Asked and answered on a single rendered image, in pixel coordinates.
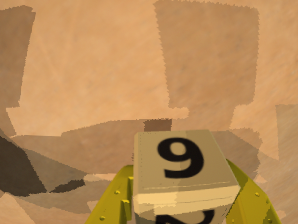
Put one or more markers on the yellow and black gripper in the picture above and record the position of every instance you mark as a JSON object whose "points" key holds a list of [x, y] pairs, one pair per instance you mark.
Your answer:
{"points": [[251, 205]]}

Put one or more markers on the yellow number cube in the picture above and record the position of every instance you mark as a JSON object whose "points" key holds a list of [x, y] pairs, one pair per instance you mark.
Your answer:
{"points": [[181, 177]]}

